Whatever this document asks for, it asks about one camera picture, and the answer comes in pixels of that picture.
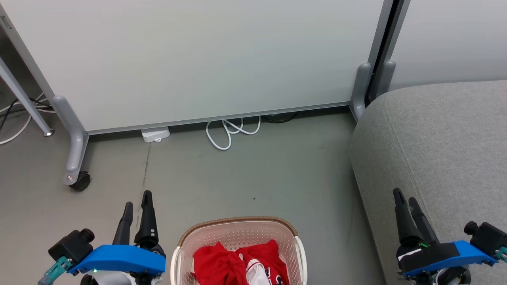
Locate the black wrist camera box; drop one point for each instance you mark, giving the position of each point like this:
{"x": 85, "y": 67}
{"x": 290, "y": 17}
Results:
{"x": 70, "y": 247}
{"x": 489, "y": 237}

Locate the white laundry basket brown rim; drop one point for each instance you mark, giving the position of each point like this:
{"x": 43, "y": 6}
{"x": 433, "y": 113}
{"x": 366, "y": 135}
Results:
{"x": 237, "y": 231}

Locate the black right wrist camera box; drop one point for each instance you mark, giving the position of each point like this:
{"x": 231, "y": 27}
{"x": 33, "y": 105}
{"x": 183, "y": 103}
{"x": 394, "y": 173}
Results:
{"x": 489, "y": 237}

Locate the white power adapter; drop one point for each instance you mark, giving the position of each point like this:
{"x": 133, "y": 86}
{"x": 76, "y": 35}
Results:
{"x": 155, "y": 134}

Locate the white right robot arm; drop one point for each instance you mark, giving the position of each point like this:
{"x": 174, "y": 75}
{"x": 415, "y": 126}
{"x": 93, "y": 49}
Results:
{"x": 453, "y": 277}

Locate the grey fabric sofa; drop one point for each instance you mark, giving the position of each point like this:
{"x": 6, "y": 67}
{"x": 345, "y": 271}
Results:
{"x": 443, "y": 150}

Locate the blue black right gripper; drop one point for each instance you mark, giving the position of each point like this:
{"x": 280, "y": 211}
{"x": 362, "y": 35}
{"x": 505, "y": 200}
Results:
{"x": 435, "y": 257}

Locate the red and white garment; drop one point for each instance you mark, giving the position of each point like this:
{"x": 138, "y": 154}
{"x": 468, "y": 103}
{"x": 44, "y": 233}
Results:
{"x": 222, "y": 263}

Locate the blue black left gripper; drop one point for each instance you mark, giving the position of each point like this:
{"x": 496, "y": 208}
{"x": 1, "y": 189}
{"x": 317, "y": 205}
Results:
{"x": 119, "y": 259}

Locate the grey metal table leg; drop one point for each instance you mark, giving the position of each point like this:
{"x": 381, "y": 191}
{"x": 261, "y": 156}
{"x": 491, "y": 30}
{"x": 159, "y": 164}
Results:
{"x": 23, "y": 99}

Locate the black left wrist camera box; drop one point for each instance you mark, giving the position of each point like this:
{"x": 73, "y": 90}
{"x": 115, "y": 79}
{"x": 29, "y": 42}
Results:
{"x": 70, "y": 247}

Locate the black caster wheel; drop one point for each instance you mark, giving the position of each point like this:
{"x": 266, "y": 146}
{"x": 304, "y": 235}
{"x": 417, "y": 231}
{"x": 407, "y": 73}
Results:
{"x": 81, "y": 181}

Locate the grey partition leg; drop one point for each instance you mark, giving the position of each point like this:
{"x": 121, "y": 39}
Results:
{"x": 73, "y": 134}
{"x": 360, "y": 91}
{"x": 385, "y": 77}

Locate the white partition panel grey frame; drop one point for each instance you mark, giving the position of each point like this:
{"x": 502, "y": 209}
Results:
{"x": 206, "y": 59}
{"x": 451, "y": 39}

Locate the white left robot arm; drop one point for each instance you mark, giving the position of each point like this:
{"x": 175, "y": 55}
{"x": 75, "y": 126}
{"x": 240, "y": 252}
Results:
{"x": 113, "y": 280}

